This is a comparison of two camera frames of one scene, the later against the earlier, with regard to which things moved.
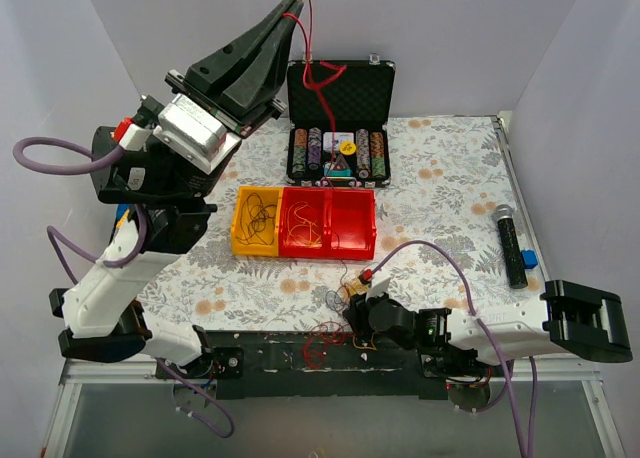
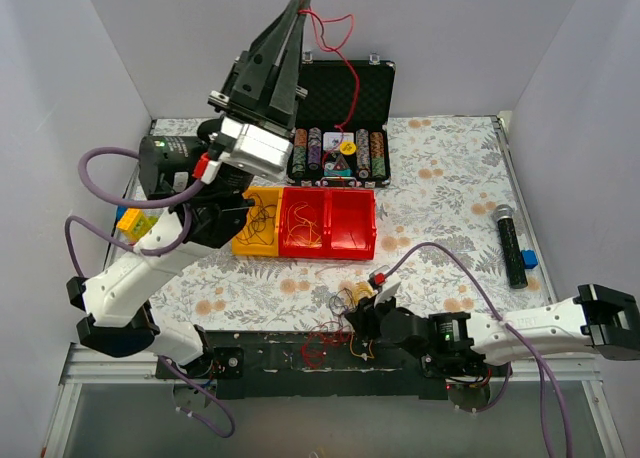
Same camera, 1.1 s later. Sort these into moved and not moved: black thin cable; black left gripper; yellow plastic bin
Moved: black left gripper
Not moved: yellow plastic bin; black thin cable
